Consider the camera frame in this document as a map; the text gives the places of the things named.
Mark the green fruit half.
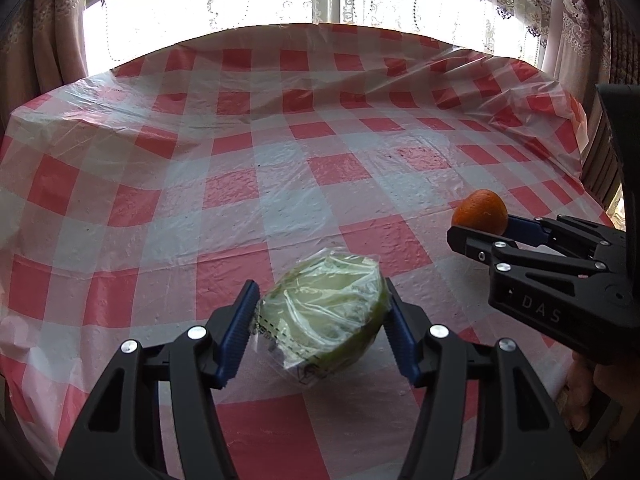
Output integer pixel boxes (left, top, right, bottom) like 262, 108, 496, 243
252, 247, 390, 387

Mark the orange tangerine front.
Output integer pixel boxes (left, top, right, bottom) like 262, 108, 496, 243
451, 188, 509, 235

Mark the left pink curtain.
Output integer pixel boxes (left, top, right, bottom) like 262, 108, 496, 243
1, 0, 88, 129

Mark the person's right hand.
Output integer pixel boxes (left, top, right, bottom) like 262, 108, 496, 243
562, 351, 640, 441

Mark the red white checkered tablecloth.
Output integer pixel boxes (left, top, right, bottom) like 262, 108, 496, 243
1, 24, 606, 469

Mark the pink curtain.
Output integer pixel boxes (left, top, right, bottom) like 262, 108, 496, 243
1, 0, 88, 129
542, 0, 639, 117

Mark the right pink curtain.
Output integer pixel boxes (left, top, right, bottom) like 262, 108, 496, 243
542, 0, 639, 117

